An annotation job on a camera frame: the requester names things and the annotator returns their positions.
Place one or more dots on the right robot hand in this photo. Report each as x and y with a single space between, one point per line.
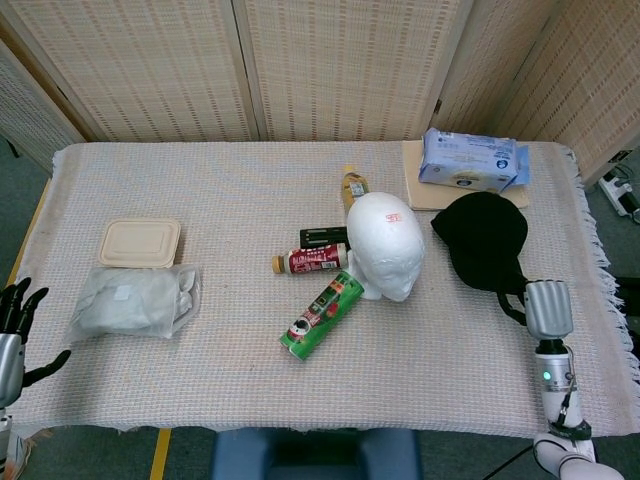
549 310

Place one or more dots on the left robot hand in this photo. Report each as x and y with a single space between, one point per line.
11 360

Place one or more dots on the black cap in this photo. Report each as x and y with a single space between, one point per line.
480 240

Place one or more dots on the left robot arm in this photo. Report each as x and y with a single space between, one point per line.
5 440

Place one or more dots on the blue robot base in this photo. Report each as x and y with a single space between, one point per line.
310 455

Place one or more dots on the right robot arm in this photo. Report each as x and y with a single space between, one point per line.
557 395

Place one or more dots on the white foam mannequin head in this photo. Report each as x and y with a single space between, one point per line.
385 240

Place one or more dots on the clear plastic bag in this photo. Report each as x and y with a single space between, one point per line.
130 305

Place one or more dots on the white power strip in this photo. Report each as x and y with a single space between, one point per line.
620 192

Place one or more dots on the light wooden board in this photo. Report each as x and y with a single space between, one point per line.
425 197

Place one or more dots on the blue tissue pack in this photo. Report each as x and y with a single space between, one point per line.
470 160

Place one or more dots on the beige lidded lunch box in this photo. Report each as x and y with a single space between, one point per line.
140 242

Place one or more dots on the beige woven tablecloth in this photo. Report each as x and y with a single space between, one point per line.
225 380

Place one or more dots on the green chips can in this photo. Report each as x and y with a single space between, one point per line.
320 315

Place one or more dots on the yellow tea bottle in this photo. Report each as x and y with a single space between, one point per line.
354 187

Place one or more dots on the black rectangular remote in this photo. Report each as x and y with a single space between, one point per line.
322 235

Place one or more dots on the red label drink bottle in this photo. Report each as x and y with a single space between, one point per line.
312 259

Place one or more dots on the woven folding screen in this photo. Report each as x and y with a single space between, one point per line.
150 65

